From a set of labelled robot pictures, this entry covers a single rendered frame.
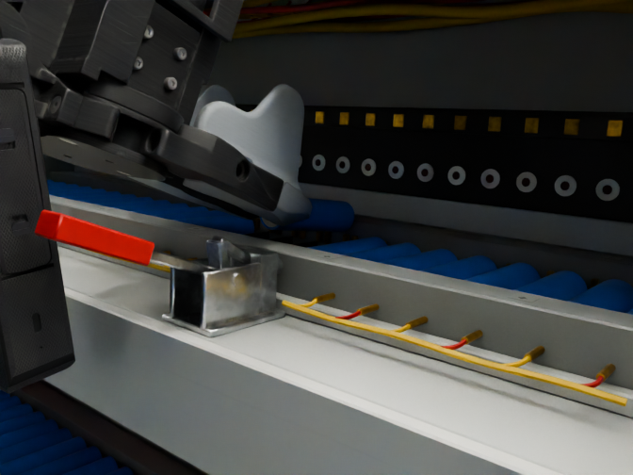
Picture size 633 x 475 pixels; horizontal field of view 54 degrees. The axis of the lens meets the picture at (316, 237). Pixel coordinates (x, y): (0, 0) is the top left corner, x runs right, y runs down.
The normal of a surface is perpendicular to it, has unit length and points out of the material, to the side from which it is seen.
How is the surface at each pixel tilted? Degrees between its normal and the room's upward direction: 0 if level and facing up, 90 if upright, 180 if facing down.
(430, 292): 108
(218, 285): 90
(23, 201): 88
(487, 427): 18
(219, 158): 90
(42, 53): 90
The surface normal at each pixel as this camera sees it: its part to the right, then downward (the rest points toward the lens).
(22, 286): 0.80, 0.12
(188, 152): 0.63, 0.09
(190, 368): -0.63, 0.09
